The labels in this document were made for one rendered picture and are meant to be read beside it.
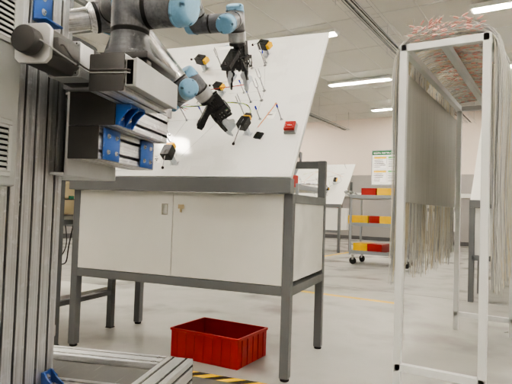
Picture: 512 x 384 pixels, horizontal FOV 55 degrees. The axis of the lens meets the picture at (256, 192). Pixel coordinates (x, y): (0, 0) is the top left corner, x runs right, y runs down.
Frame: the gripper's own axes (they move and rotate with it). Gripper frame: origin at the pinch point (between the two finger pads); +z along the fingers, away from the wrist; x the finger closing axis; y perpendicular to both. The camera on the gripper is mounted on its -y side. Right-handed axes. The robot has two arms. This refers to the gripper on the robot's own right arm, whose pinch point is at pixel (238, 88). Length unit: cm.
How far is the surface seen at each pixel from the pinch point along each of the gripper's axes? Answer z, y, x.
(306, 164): 52, 41, -12
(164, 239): 65, -37, 23
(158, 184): 41, -29, 30
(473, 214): 163, 223, -76
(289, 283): 72, -31, -41
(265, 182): 33.9, -16.7, -22.3
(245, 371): 113, -50, -28
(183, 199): 47, -26, 18
